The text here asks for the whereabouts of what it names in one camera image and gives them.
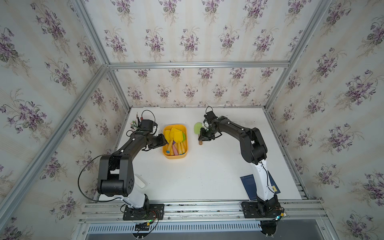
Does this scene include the yellow plastic storage box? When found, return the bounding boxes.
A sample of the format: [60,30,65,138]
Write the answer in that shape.
[163,125,188,160]

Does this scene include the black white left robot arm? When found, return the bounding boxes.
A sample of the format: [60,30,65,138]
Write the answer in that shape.
[97,131,168,209]

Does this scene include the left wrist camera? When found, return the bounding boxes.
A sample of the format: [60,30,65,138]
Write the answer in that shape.
[139,119,158,134]

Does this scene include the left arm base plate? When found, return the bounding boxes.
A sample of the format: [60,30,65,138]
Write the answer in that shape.
[123,204,165,221]

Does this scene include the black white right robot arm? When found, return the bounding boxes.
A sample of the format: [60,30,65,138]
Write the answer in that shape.
[199,111,280,216]

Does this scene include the aluminium rail frame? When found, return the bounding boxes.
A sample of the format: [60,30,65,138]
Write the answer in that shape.
[72,200,338,240]

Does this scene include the pink pen holder cup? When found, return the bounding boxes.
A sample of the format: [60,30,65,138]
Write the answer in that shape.
[130,114,146,131]

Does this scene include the light green shovel wooden handle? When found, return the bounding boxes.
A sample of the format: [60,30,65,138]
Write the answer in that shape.
[194,122,204,145]

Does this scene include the dark green shovel yellow handle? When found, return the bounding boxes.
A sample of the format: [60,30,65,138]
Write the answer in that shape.
[181,132,187,154]

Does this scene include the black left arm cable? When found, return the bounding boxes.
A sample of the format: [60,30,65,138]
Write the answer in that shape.
[77,154,121,203]

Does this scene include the purple shovel pink handle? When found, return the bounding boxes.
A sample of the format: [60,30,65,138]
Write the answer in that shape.
[172,143,179,156]

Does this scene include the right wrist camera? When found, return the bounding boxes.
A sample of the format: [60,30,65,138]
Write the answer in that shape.
[204,111,217,125]

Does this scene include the blue booklet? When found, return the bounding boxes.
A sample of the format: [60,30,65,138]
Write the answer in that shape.
[240,172,281,201]

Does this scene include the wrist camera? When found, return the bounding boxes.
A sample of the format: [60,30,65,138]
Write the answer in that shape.
[139,119,158,134]
[204,111,217,125]

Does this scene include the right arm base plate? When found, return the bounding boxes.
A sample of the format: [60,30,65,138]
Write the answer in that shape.
[241,200,284,221]

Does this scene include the white remote control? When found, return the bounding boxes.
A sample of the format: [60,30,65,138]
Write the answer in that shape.
[135,174,148,190]

